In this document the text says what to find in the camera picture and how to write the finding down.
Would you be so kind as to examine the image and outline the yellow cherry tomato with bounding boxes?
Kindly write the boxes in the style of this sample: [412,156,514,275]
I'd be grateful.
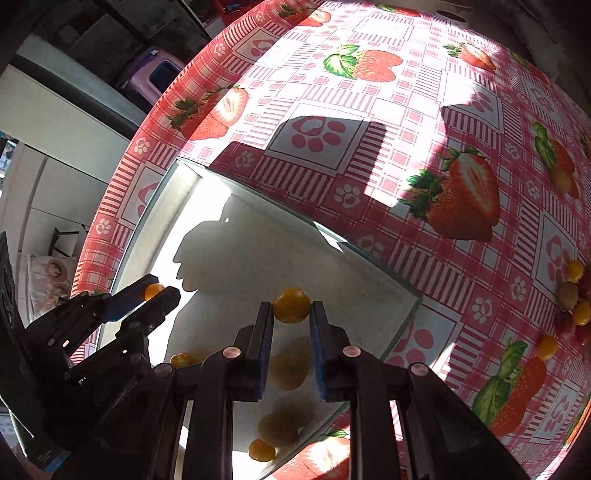
[273,288,311,324]

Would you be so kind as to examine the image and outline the white rectangular tray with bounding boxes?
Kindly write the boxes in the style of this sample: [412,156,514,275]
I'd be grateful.
[98,158,424,480]

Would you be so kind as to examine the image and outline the pink strawberry tablecloth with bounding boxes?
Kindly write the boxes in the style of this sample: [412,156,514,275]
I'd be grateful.
[74,1,590,479]

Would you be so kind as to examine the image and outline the purple plastic stool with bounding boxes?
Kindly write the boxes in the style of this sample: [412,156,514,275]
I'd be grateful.
[121,47,185,105]

